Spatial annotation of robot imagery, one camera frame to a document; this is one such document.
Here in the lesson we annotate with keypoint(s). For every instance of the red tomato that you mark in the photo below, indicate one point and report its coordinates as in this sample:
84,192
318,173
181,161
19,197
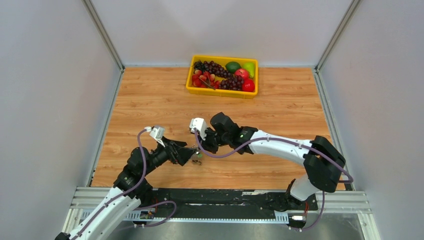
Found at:
248,85

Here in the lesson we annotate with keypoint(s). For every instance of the red apple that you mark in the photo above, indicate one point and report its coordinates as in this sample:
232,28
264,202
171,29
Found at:
242,74

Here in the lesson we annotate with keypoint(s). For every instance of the green pear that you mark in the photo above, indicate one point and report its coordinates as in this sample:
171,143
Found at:
250,67

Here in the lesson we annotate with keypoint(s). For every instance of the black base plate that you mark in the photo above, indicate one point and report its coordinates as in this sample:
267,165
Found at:
243,204

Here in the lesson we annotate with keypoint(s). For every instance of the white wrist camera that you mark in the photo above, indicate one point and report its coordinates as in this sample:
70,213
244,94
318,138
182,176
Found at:
156,132
198,125

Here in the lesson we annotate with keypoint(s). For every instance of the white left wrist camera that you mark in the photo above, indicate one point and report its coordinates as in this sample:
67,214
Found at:
156,132

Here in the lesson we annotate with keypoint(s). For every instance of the green avocado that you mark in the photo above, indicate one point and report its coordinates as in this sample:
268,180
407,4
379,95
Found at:
232,66

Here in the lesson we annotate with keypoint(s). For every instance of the yellow fruit tray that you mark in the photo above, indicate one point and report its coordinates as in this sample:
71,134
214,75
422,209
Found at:
221,93

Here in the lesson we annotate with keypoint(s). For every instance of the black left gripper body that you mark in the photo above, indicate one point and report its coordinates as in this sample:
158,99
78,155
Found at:
175,157

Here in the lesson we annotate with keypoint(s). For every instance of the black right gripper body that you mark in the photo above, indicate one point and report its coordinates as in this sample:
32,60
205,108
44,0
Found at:
211,142

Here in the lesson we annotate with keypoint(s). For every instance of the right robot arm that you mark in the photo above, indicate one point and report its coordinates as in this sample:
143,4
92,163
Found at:
323,163

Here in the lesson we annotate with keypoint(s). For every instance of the red strawberries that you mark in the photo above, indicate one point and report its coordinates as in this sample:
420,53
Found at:
204,79

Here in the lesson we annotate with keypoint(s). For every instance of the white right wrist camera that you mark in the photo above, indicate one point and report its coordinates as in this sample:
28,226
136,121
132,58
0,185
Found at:
198,125

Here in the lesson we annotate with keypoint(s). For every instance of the large silver keyring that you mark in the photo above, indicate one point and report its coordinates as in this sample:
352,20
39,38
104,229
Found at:
194,159

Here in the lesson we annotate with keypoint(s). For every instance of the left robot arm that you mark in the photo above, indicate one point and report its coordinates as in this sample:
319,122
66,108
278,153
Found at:
130,190

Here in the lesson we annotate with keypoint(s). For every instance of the dark grape bunch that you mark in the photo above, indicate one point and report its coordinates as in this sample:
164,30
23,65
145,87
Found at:
227,80

